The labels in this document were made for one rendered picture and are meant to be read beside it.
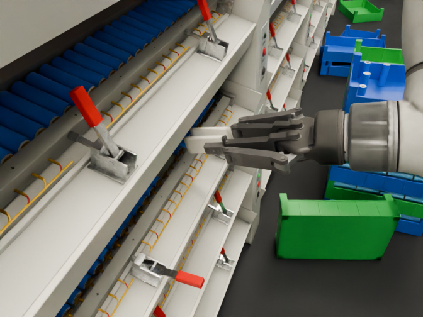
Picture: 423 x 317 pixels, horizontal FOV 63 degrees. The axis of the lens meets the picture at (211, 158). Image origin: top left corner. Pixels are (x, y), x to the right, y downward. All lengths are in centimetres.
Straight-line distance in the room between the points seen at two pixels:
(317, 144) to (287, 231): 56
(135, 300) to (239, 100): 46
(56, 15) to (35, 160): 13
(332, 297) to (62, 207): 85
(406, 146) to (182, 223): 32
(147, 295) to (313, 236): 63
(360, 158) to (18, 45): 37
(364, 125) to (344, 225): 58
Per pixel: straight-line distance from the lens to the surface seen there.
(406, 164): 46
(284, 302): 103
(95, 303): 46
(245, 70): 73
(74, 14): 27
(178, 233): 53
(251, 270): 107
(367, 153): 45
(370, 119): 45
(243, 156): 48
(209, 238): 75
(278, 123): 51
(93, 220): 32
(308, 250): 107
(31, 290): 30
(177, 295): 69
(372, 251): 112
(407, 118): 45
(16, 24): 23
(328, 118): 47
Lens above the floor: 92
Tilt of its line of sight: 41 degrees down
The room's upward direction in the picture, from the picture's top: 4 degrees counter-clockwise
